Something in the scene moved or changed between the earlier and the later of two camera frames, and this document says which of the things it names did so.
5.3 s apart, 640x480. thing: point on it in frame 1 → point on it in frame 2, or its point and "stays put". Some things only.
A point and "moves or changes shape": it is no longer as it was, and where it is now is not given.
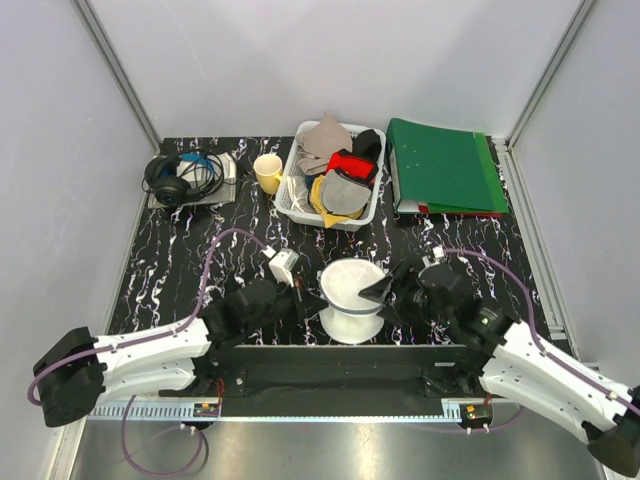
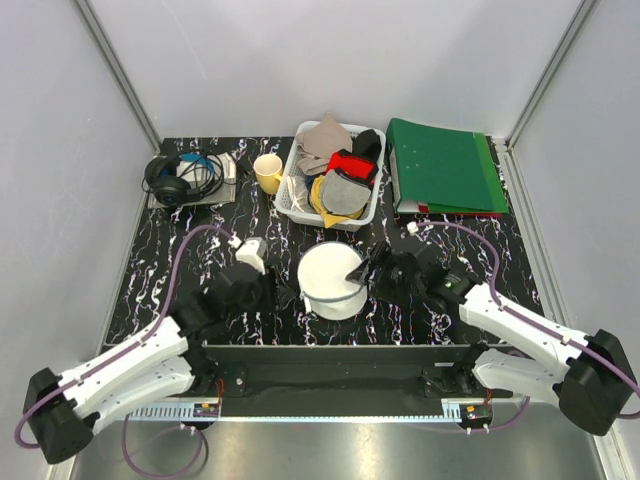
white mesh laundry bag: x=350 y=317 moves or changes shape
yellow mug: x=268 y=169 stays put
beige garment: x=320 y=144 stays put
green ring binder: x=436 y=169 stays put
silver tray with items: x=186 y=179 stays put
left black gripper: x=309 y=304 → x=274 y=291
